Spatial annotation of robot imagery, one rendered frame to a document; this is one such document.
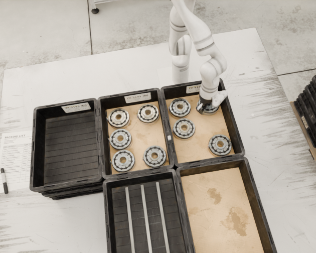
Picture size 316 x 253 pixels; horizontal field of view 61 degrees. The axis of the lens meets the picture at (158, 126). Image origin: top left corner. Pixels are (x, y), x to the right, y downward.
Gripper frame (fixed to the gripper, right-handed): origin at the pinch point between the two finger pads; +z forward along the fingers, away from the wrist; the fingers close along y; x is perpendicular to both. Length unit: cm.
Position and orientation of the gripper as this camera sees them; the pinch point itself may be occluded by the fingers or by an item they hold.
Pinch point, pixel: (204, 108)
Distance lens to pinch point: 131.4
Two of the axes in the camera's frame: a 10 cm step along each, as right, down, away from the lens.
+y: -6.6, 6.9, -2.9
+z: 0.5, 4.3, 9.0
